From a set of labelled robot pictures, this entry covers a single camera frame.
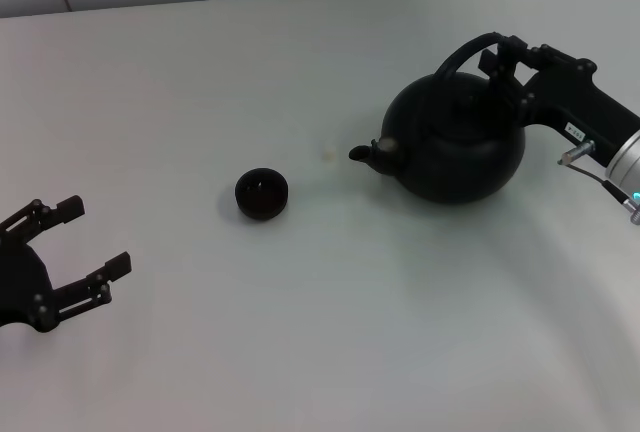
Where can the black round teapot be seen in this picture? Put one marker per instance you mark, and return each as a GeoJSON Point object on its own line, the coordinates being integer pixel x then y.
{"type": "Point", "coordinates": [460, 152]}

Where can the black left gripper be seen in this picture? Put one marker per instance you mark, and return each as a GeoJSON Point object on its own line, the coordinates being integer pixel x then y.
{"type": "Point", "coordinates": [25, 292]}

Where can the small black teacup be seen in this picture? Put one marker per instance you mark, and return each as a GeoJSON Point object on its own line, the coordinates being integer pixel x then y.
{"type": "Point", "coordinates": [262, 197]}

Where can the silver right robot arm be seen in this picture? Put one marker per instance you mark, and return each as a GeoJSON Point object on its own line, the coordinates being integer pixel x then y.
{"type": "Point", "coordinates": [627, 157]}

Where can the silver right wrist connector plug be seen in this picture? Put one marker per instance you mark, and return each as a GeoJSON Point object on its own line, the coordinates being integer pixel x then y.
{"type": "Point", "coordinates": [575, 153]}

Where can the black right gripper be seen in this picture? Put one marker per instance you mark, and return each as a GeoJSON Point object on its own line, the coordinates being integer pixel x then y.
{"type": "Point", "coordinates": [570, 97]}

